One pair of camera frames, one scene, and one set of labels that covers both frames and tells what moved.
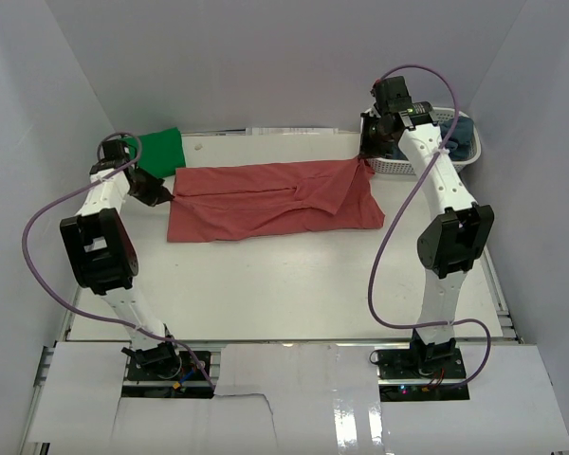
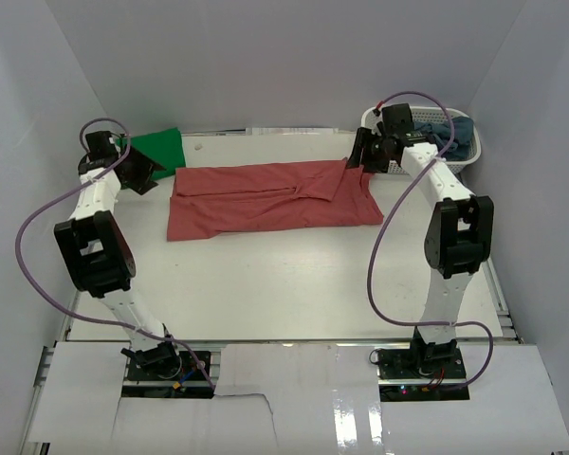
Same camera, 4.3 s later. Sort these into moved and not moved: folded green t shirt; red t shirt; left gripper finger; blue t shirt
Moved: left gripper finger
Not moved: folded green t shirt; red t shirt; blue t shirt
